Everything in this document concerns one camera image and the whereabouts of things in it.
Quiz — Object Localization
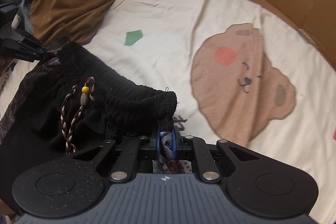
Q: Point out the black bear patchwork shorts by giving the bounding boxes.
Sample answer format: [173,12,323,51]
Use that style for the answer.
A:
[0,41,194,175]

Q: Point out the blue denim jeans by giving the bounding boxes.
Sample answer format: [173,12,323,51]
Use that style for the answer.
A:
[17,0,34,35]

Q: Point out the brown garment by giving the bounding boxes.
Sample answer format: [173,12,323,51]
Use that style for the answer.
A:
[30,0,115,45]

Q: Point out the cream bear print bedsheet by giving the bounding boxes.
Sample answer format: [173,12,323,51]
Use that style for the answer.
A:
[1,0,335,223]

